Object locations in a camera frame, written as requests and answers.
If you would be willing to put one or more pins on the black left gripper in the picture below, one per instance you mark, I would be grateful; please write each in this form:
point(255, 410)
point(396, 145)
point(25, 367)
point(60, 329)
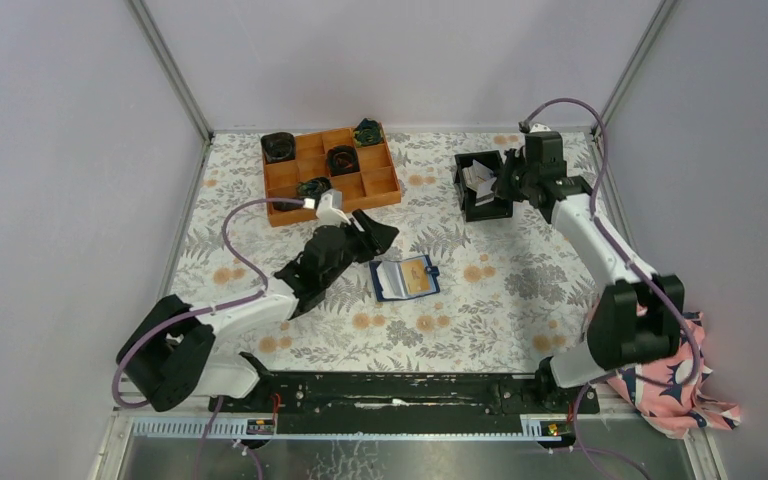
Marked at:
point(375, 239)

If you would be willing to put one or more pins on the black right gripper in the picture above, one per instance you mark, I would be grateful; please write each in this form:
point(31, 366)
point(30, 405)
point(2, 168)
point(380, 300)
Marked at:
point(514, 158)

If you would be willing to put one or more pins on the blue leather card holder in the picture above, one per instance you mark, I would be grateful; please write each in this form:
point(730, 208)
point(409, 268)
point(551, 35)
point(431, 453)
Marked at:
point(388, 284)

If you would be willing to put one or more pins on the black plastic card bin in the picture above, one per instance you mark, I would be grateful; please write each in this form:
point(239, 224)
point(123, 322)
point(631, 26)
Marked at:
point(498, 208)

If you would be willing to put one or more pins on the gold credit card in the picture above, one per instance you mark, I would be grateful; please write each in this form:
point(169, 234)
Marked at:
point(416, 279)

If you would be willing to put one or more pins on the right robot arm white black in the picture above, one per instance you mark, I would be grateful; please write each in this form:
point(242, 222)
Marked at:
point(634, 321)

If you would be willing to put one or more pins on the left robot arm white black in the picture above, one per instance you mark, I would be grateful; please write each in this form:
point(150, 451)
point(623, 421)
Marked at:
point(172, 353)

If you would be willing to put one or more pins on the stack of cards in bin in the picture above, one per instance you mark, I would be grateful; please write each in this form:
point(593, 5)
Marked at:
point(480, 179)

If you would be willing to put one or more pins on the orange wooden compartment tray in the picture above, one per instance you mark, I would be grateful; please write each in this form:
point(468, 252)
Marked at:
point(375, 185)

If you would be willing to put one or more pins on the green rolled belt front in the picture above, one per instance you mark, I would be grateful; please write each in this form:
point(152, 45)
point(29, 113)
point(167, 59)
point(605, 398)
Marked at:
point(313, 188)

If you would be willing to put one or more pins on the black rolled belt centre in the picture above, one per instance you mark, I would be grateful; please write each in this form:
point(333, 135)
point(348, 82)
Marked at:
point(342, 160)

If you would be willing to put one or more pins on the green rolled belt top-right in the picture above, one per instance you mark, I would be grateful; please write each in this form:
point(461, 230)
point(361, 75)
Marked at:
point(368, 133)

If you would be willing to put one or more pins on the floral table mat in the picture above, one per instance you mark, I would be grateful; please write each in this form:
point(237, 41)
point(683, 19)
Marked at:
point(513, 291)

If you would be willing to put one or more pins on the black rolled belt top-left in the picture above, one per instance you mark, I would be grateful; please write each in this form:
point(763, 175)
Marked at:
point(278, 147)

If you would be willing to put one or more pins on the pink patterned cloth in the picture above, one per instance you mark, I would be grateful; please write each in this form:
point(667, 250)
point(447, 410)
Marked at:
point(658, 392)

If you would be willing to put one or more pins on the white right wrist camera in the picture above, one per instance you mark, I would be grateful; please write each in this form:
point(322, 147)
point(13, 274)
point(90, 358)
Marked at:
point(528, 127)

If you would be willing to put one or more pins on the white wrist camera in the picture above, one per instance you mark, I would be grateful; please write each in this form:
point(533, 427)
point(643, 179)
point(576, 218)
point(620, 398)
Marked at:
point(331, 206)
point(528, 127)

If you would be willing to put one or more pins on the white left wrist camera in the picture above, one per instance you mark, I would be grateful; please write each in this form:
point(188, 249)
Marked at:
point(331, 206)

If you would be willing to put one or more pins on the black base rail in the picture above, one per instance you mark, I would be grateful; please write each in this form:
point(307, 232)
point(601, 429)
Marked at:
point(452, 404)

